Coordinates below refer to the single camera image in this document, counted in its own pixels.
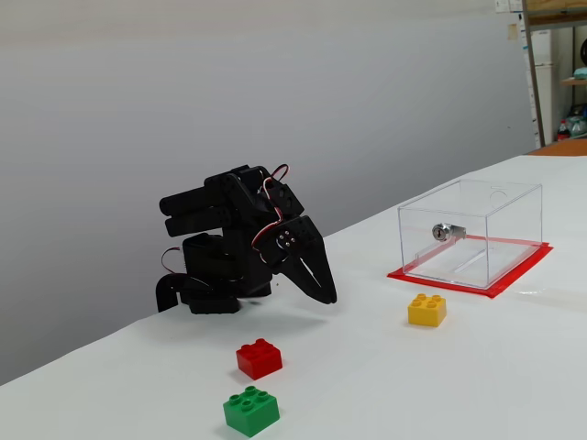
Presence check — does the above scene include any silver box lock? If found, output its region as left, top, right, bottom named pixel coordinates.
left=431, top=223, right=468, bottom=243

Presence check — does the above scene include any orange wooden table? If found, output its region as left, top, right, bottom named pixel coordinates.
left=526, top=137, right=587, bottom=158

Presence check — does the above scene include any red base mat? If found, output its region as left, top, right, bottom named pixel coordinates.
left=387, top=234, right=554, bottom=300

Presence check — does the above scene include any white cabinet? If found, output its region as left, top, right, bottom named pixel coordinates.
left=531, top=29, right=557, bottom=138

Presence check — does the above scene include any yellow lego brick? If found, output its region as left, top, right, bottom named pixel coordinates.
left=407, top=292, right=448, bottom=328

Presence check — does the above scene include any black table clamp base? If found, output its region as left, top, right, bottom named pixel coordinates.
left=155, top=273, right=242, bottom=316

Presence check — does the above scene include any green lego brick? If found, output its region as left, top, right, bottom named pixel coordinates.
left=222, top=385, right=281, bottom=437

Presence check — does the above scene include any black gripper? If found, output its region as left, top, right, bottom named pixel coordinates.
left=250, top=214, right=338, bottom=305

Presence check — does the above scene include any red white servo cable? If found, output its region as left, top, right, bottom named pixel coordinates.
left=161, top=246, right=184, bottom=276
left=250, top=163, right=292, bottom=251

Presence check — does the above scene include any transparent plastic box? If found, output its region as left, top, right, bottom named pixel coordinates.
left=396, top=178, right=544, bottom=290

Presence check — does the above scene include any red lego brick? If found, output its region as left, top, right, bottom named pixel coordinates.
left=235, top=337, right=283, bottom=381

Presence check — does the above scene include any metal shelf post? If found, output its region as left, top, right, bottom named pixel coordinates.
left=521, top=0, right=547, bottom=148

